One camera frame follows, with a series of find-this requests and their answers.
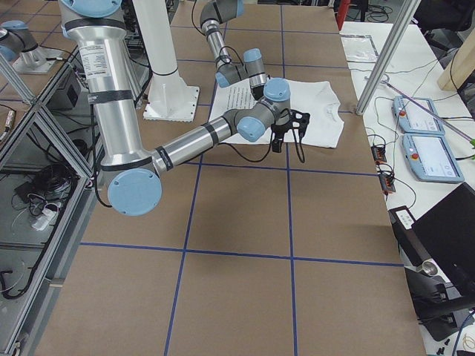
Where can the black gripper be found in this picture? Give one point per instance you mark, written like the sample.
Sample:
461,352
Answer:
257,93
278,130

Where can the white printed t-shirt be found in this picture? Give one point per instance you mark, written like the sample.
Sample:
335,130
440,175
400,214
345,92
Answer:
316,98

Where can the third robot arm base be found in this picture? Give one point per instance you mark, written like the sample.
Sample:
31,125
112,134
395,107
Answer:
20,47

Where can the upper orange circuit board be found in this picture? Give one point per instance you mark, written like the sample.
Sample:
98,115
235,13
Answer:
379,155

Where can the orange circuit board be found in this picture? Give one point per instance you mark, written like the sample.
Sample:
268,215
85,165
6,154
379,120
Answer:
387,185
379,155

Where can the clear plastic sleeve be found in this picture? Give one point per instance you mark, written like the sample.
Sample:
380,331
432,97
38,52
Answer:
359,48

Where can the lower orange circuit board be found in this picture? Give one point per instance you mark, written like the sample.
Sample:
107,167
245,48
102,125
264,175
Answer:
387,185

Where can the upper blue teach pendant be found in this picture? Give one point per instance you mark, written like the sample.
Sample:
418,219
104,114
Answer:
413,120

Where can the blue teach pendant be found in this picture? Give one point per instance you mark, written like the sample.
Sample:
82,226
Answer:
431,159
413,120

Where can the lower blue teach pendant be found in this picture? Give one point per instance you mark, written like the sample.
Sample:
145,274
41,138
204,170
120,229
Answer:
431,159

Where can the black box white label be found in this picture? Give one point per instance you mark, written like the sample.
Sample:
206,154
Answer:
402,221

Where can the black laptop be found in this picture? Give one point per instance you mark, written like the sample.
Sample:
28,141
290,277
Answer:
447,233

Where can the small metal cup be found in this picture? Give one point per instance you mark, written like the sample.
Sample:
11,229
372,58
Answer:
429,268

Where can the white power strip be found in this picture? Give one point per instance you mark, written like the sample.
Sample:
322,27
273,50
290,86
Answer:
47,215

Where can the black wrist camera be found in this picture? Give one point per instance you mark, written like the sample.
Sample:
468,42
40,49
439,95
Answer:
299,121

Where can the white pedestal column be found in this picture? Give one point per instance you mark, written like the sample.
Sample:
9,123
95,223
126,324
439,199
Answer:
169,97

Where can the aluminium frame post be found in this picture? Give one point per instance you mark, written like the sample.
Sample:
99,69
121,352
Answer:
395,35

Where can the aluminium frame table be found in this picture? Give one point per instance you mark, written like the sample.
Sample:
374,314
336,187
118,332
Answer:
47,150

